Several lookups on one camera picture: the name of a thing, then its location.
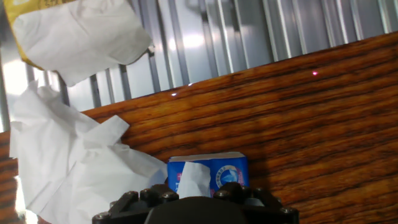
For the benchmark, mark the crumpled white napkin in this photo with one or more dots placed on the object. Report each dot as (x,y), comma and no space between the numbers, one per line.
(46,124)
(34,193)

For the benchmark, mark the white napkin sheet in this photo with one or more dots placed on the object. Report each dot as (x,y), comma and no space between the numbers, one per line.
(194,180)

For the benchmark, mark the white tissue sheet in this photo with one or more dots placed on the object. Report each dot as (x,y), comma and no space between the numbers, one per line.
(81,37)

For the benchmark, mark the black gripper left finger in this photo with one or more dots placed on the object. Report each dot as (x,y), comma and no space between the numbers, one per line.
(130,205)

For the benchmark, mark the blue tissue pack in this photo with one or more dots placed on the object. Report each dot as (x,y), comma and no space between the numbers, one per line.
(230,174)

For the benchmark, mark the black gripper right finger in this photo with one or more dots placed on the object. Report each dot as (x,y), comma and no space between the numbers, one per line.
(267,211)

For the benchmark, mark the brown wooden board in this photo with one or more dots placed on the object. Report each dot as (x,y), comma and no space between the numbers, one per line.
(295,124)

